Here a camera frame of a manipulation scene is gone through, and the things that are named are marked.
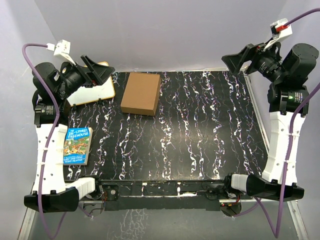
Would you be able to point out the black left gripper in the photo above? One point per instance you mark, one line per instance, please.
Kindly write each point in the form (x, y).
(99, 73)

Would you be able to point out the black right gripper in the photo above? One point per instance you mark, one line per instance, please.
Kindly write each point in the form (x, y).
(236, 61)

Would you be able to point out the brown cardboard box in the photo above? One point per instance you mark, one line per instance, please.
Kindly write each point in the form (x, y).
(141, 94)

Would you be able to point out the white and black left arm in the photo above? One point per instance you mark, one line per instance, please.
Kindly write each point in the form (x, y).
(50, 193)

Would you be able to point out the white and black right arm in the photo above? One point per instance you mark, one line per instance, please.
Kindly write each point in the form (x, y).
(288, 100)

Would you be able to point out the small orange-framed whiteboard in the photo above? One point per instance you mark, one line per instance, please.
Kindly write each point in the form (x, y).
(85, 95)

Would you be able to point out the blue treehouse book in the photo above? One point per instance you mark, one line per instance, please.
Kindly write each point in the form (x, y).
(77, 146)

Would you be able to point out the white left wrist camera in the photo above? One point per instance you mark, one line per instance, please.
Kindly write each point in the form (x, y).
(61, 50)

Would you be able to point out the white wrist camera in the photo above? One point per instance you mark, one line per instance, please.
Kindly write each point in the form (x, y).
(61, 50)
(280, 31)

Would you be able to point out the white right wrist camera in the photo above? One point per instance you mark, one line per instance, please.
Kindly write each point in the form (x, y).
(280, 31)

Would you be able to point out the black mounting base bracket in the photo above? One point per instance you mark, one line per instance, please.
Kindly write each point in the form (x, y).
(160, 195)

